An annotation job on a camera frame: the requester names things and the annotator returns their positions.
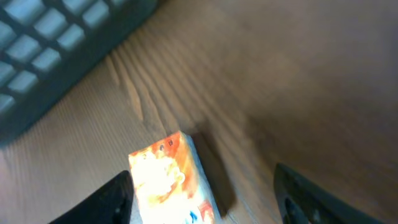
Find small orange tissue pack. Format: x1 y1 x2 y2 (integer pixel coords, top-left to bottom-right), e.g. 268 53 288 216
128 131 221 224

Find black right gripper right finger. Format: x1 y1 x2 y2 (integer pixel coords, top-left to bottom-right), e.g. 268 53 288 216
274 163 380 224

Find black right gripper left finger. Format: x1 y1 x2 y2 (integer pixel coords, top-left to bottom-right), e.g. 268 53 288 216
50 170 134 224

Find grey plastic mesh basket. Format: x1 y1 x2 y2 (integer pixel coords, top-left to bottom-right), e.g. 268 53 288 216
1 0 158 146

